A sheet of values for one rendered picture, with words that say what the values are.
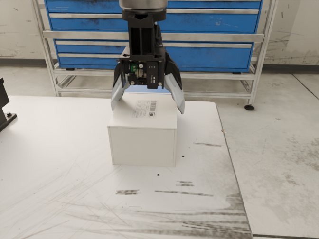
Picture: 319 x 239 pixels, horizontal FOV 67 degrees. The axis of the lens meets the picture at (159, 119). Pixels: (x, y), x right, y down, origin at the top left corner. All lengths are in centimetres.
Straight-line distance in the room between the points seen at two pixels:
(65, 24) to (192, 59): 98
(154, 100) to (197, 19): 141
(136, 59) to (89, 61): 167
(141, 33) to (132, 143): 19
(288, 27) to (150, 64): 264
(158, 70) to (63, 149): 26
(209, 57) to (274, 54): 121
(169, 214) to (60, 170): 22
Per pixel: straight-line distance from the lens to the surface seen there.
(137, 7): 38
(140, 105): 48
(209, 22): 187
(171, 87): 44
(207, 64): 195
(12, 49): 339
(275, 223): 135
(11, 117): 69
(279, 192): 149
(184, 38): 184
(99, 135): 56
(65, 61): 213
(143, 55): 38
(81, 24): 199
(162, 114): 44
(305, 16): 301
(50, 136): 59
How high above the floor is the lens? 102
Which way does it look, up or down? 33 degrees down
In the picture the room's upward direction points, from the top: straight up
